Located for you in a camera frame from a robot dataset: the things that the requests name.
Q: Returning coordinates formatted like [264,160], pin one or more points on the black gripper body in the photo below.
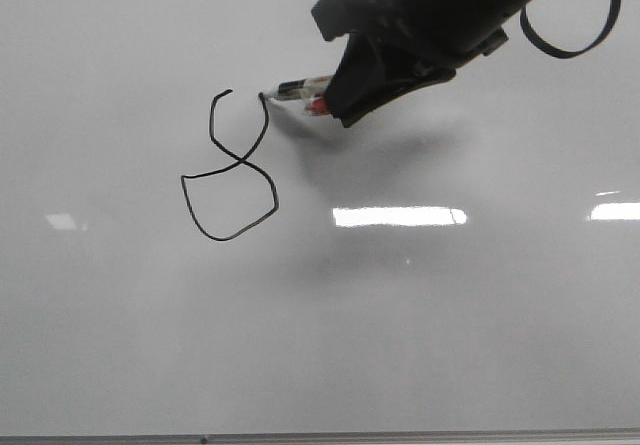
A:
[455,29]

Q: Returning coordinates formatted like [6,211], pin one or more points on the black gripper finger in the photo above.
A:
[400,90]
[360,50]

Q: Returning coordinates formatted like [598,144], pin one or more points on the white whiteboard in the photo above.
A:
[464,258]

